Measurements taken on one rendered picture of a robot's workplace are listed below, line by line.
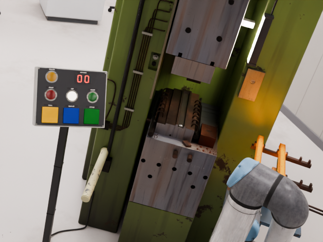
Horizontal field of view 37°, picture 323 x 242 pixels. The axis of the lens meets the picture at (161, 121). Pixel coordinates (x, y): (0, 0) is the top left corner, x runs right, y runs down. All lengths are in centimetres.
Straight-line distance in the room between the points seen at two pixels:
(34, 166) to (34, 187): 23
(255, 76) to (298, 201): 108
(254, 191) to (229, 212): 13
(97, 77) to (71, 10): 371
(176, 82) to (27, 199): 127
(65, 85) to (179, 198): 90
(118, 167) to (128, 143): 19
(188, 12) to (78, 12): 391
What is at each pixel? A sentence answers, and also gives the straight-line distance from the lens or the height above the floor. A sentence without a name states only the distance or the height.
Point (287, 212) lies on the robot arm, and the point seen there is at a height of 138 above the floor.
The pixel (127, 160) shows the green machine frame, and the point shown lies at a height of 59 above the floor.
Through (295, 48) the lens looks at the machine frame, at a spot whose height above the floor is 151.
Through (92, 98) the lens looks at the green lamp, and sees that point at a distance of 236.
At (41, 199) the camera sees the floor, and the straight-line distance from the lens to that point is 335.
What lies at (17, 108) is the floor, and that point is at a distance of 423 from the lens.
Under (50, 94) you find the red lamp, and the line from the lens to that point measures 232.
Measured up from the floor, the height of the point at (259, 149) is 104.
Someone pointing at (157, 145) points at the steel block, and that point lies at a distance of 249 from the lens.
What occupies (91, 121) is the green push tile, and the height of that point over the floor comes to 99.
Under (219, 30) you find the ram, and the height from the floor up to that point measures 154.
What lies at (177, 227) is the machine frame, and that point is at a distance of 282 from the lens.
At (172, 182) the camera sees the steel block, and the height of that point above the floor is 67.
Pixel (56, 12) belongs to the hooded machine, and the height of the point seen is 13.
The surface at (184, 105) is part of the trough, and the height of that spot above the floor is 99.
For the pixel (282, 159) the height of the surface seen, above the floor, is 104.
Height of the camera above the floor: 226
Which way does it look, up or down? 31 degrees down
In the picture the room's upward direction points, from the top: 16 degrees clockwise
